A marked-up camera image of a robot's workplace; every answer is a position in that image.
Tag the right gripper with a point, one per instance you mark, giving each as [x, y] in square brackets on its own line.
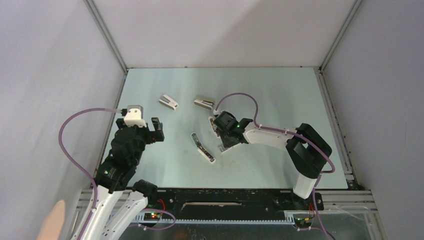
[226, 143]

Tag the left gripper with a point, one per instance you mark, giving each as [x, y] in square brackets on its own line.
[159, 134]

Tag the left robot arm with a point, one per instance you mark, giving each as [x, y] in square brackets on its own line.
[112, 179]

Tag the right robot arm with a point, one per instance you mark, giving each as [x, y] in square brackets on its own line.
[308, 151]

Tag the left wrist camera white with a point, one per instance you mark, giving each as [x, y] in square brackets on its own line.
[133, 116]

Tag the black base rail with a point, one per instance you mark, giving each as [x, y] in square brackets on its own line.
[233, 205]

